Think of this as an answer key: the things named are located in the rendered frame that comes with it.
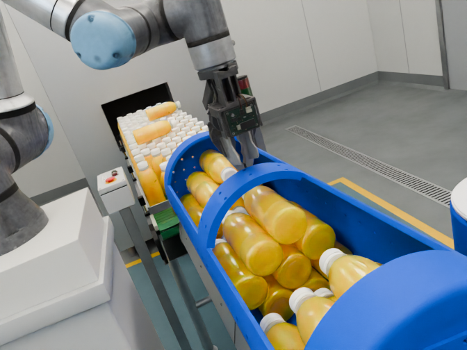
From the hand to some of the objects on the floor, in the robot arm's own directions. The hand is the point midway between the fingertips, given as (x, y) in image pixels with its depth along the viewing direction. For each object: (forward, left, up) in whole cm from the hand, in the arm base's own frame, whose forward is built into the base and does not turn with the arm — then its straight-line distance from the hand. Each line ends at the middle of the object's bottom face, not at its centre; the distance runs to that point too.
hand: (244, 167), depth 79 cm
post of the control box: (-54, +63, -124) cm, 149 cm away
